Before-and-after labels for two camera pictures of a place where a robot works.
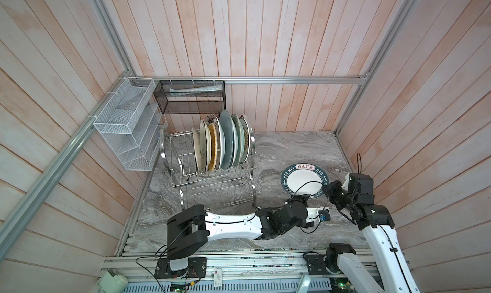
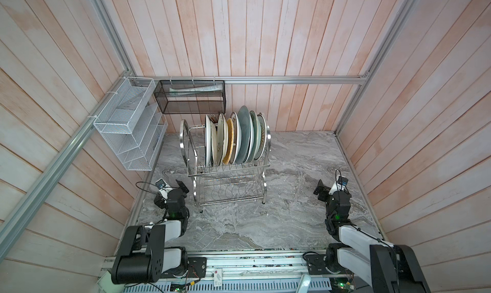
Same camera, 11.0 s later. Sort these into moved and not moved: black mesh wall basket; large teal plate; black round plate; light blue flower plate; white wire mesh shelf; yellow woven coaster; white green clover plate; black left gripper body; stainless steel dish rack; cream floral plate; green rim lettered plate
Moved: white green clover plate; stainless steel dish rack; yellow woven coaster; light blue flower plate; black left gripper body; black round plate; cream floral plate; large teal plate; green rim lettered plate
Not moved: black mesh wall basket; white wire mesh shelf
